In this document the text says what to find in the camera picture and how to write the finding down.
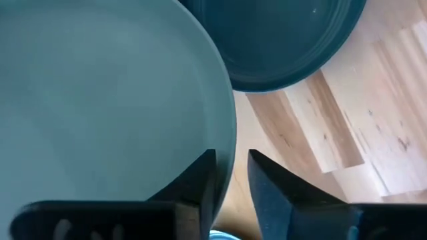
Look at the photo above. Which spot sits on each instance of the grey plate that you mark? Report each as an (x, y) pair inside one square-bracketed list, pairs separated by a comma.
[(100, 100)]

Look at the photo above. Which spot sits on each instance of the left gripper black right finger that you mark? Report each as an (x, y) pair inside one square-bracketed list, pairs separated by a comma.
[(287, 206)]

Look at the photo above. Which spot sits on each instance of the dark teal plate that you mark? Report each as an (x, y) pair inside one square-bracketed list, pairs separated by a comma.
[(273, 40)]

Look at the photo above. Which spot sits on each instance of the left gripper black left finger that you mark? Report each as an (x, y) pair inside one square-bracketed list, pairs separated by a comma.
[(187, 206)]

